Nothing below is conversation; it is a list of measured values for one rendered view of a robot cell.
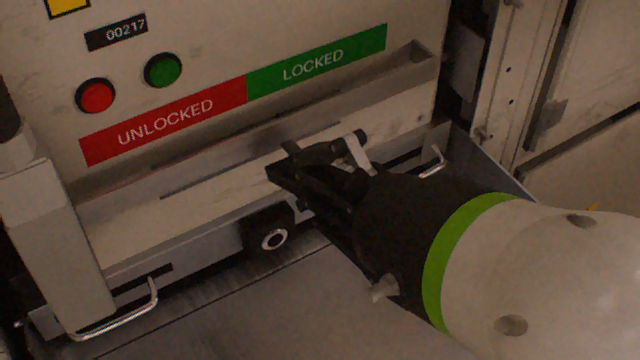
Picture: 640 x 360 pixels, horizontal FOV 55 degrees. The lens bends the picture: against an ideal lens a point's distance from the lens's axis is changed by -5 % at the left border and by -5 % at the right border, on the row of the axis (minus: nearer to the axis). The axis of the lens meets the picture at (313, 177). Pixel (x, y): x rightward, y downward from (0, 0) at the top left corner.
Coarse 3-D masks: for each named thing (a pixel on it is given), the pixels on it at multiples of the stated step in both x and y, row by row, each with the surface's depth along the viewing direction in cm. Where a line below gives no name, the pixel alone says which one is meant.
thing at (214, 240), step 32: (416, 128) 80; (448, 128) 82; (384, 160) 79; (416, 160) 83; (288, 192) 73; (224, 224) 70; (160, 256) 68; (192, 256) 71; (224, 256) 74; (32, 288) 64; (128, 288) 68; (32, 320) 63
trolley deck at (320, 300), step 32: (320, 256) 77; (256, 288) 74; (288, 288) 74; (320, 288) 74; (352, 288) 74; (192, 320) 71; (224, 320) 71; (256, 320) 71; (288, 320) 71; (320, 320) 71; (352, 320) 71; (384, 320) 71; (416, 320) 71; (128, 352) 68; (160, 352) 68; (192, 352) 68; (224, 352) 68; (256, 352) 68; (288, 352) 68; (320, 352) 68; (352, 352) 68; (384, 352) 68; (416, 352) 68; (448, 352) 68
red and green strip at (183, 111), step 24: (384, 24) 65; (336, 48) 63; (360, 48) 65; (384, 48) 67; (264, 72) 60; (288, 72) 62; (312, 72) 64; (192, 96) 57; (216, 96) 59; (240, 96) 61; (264, 96) 62; (144, 120) 56; (168, 120) 58; (192, 120) 59; (96, 144) 55; (120, 144) 56
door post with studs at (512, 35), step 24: (504, 0) 66; (528, 0) 68; (504, 24) 69; (528, 24) 70; (504, 48) 71; (528, 48) 74; (480, 72) 79; (504, 72) 74; (480, 96) 76; (504, 96) 78; (480, 120) 79; (504, 120) 82; (480, 144) 83
